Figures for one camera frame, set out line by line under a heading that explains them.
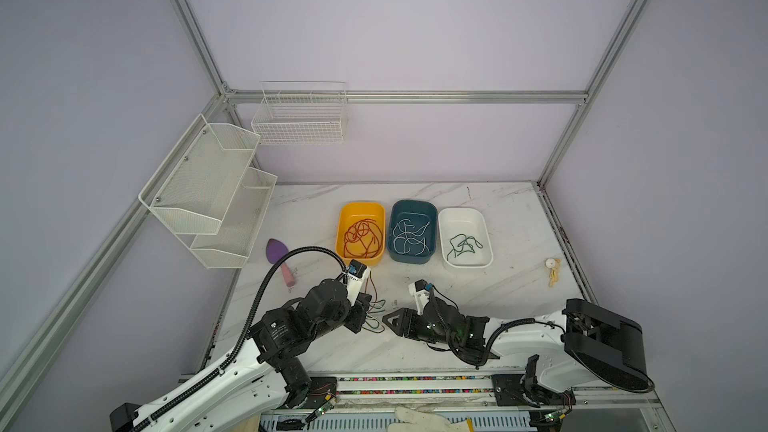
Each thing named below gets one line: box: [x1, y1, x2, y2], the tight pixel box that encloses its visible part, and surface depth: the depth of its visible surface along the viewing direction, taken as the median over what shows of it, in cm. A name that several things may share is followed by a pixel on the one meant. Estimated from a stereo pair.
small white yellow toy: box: [545, 258, 562, 289], surface depth 97 cm
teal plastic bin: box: [388, 199, 438, 265], surface depth 103 cm
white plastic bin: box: [438, 207, 493, 269], surface depth 103 cm
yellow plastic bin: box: [335, 202, 386, 268], surface depth 106 cm
